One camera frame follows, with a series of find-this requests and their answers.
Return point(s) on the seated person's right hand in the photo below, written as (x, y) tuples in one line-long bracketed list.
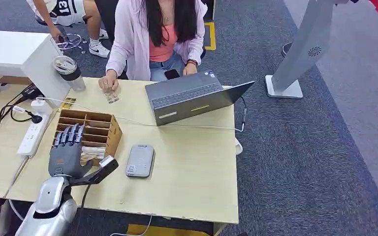
[(109, 81)]

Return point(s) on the seated person's left hand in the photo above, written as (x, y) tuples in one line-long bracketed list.
[(190, 69)]

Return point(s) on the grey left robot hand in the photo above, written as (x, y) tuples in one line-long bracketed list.
[(65, 159)]

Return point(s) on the card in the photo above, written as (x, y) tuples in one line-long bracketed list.
[(111, 97)]

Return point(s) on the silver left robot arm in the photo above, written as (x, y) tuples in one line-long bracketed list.
[(50, 195)]

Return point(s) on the black phone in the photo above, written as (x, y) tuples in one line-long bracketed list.
[(172, 74)]

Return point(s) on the grey open laptop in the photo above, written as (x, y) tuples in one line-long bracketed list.
[(189, 97)]

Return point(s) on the stack of pale cards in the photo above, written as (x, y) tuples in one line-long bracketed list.
[(92, 151)]

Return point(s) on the clear tumbler with lid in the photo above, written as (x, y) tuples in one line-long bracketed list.
[(71, 75)]

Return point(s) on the white power strip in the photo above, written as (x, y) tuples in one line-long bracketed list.
[(32, 136)]

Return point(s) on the small gold card pack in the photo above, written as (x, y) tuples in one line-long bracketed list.
[(68, 103)]

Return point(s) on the wooden card box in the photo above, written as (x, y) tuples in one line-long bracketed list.
[(112, 133)]

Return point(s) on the seated person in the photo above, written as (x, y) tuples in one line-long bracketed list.
[(133, 32)]

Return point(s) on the white charger adapter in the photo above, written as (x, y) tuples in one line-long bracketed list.
[(40, 106)]

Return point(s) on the grey power bank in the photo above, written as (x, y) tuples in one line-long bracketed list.
[(140, 161)]

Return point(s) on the standing person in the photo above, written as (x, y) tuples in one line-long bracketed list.
[(68, 11)]

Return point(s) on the white round object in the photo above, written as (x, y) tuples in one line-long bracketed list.
[(238, 146)]

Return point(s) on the black round base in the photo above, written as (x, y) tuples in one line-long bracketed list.
[(285, 49)]

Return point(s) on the white cabinet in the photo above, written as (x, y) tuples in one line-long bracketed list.
[(9, 49)]

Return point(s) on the pale grey pedestal stand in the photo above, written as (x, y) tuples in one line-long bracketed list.
[(306, 42)]

